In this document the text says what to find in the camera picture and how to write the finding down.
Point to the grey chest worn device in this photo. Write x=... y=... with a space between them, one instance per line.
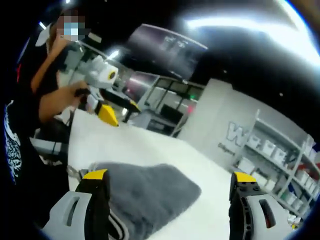
x=73 y=58

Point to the grey metal shelf unit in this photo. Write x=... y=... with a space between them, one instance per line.
x=282 y=172

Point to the grey metal table frame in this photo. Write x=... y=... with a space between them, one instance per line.
x=47 y=147

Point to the grey towel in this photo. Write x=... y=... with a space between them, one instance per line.
x=150 y=197

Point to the row of white storage bins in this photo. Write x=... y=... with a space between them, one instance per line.
x=287 y=170

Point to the person's left hand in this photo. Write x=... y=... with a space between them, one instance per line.
x=81 y=93

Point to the large hanging dark screen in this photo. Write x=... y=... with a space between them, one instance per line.
x=165 y=50

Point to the person's black printed shirt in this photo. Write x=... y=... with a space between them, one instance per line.
x=25 y=140

